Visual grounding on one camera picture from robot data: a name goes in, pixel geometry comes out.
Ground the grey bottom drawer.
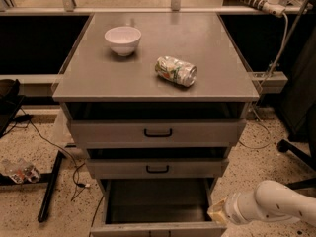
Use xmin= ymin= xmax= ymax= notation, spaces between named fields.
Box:
xmin=91 ymin=179 xmax=226 ymax=237

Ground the grey drawer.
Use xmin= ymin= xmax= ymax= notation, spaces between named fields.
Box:
xmin=91 ymin=179 xmax=226 ymax=237
xmin=86 ymin=147 xmax=228 ymax=179
xmin=64 ymin=102 xmax=247 ymax=149

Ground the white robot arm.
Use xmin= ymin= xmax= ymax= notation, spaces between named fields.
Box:
xmin=207 ymin=180 xmax=316 ymax=226

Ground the grey middle drawer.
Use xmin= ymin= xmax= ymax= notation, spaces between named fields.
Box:
xmin=86 ymin=147 xmax=228 ymax=179

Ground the grey drawer cabinet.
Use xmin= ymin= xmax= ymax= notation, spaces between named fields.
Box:
xmin=51 ymin=12 xmax=261 ymax=237

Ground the grey top drawer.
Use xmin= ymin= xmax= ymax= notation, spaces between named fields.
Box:
xmin=64 ymin=102 xmax=247 ymax=149

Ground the black office chair base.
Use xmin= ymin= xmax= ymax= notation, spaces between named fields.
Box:
xmin=276 ymin=138 xmax=316 ymax=190

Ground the crushed soda can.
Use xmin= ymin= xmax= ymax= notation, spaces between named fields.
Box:
xmin=155 ymin=56 xmax=198 ymax=87

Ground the black floor stand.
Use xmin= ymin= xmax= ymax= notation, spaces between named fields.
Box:
xmin=0 ymin=151 xmax=65 ymax=223

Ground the white ceramic bowl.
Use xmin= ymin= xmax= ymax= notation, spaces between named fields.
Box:
xmin=105 ymin=26 xmax=142 ymax=56

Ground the crumpled plastic bottle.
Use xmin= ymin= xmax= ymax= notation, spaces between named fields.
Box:
xmin=2 ymin=158 xmax=41 ymax=184

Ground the white power strip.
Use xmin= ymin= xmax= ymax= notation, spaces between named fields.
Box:
xmin=239 ymin=0 xmax=285 ymax=18

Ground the black chair at left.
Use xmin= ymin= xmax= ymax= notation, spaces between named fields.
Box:
xmin=0 ymin=79 xmax=24 ymax=137

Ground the black floor cable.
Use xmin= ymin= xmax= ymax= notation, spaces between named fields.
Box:
xmin=6 ymin=107 xmax=92 ymax=202

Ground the white power cord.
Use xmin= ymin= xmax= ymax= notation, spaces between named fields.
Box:
xmin=237 ymin=13 xmax=289 ymax=150

